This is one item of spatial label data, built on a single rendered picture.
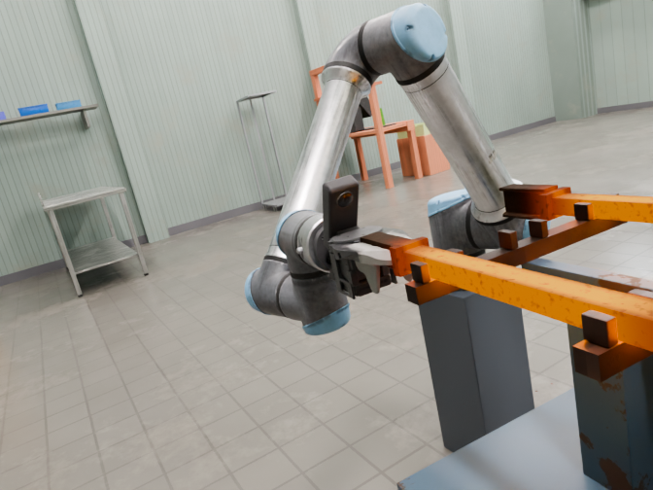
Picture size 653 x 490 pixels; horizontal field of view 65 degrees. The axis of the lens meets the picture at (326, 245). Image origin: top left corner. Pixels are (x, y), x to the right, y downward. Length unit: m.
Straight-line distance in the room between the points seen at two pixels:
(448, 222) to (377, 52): 0.58
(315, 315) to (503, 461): 0.38
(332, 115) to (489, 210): 0.51
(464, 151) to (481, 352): 0.63
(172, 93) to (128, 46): 0.82
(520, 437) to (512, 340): 0.97
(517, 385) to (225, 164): 6.86
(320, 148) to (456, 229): 0.57
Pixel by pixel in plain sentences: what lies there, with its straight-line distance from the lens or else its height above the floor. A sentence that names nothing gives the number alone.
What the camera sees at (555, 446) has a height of 0.73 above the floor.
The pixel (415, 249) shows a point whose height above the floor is 1.00.
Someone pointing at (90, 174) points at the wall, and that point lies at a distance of 7.74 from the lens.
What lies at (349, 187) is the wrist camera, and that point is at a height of 1.07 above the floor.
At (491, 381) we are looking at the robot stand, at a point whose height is 0.31.
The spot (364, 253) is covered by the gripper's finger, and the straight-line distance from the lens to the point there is 0.62.
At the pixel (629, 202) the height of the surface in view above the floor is 1.00.
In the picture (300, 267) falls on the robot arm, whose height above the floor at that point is 0.93.
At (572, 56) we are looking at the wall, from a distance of 12.56.
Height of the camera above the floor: 1.16
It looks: 14 degrees down
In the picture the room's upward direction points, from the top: 13 degrees counter-clockwise
